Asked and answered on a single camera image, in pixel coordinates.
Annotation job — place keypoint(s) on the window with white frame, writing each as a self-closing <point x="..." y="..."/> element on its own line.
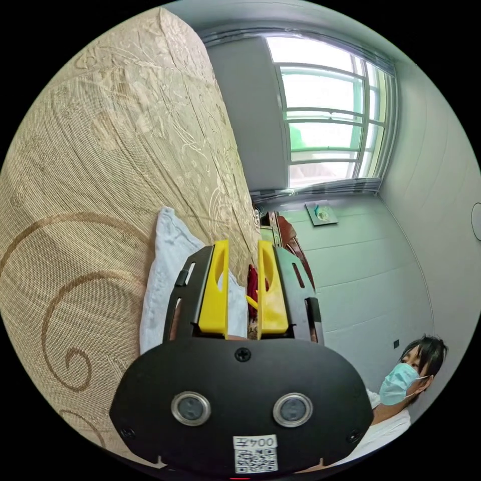
<point x="327" y="112"/>

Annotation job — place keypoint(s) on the pile of clothes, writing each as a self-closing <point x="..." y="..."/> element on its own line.
<point x="252" y="280"/>

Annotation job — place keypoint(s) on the bed with beige woven mat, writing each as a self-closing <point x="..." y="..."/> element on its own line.
<point x="94" y="180"/>

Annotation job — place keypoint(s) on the brown wooden furniture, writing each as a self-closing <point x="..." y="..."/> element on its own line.
<point x="291" y="236"/>

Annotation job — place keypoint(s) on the small framed wall picture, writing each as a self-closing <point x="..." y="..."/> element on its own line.
<point x="321" y="214"/>

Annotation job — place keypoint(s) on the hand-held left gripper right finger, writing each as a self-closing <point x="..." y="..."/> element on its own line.
<point x="272" y="304"/>

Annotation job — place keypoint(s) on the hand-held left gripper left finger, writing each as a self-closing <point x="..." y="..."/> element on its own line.
<point x="214" y="300"/>

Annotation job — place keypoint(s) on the white t-shirt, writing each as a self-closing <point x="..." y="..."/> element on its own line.
<point x="165" y="263"/>

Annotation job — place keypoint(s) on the person's body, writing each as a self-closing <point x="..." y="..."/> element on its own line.
<point x="400" y="385"/>

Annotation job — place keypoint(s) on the round white ceiling lamp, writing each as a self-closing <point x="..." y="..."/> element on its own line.
<point x="477" y="221"/>

